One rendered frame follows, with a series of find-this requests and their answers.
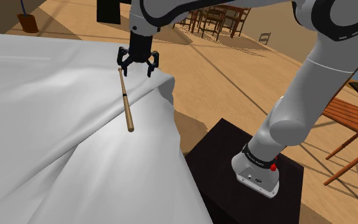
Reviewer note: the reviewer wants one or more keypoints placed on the black cabinet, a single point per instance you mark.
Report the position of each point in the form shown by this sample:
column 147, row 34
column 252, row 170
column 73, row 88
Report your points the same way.
column 112, row 11

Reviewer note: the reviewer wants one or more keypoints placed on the dark robot stand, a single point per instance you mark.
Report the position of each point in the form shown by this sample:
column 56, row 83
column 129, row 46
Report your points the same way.
column 219, row 167

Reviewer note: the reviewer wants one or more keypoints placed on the bed with white sheet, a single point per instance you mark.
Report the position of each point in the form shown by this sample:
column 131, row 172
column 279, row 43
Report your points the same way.
column 57, row 130

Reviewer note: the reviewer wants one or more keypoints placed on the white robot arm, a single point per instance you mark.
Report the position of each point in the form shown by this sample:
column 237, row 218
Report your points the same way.
column 309, row 93

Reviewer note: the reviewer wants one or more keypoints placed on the wooden slatted chair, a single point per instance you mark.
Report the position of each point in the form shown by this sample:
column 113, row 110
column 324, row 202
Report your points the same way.
column 349, row 116

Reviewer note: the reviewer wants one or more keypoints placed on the wooden baseball bat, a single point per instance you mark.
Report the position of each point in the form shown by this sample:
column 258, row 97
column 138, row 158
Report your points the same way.
column 126, row 102

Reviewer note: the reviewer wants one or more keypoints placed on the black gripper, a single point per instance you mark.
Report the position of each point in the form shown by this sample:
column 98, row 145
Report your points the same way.
column 140, row 46

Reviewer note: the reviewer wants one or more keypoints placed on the brown plant pot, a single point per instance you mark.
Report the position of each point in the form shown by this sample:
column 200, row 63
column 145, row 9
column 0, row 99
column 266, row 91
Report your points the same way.
column 27, row 22

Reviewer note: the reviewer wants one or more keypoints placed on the wooden dining chair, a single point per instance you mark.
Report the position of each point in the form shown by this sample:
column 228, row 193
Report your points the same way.
column 237, row 20
column 187, row 21
column 212, row 20

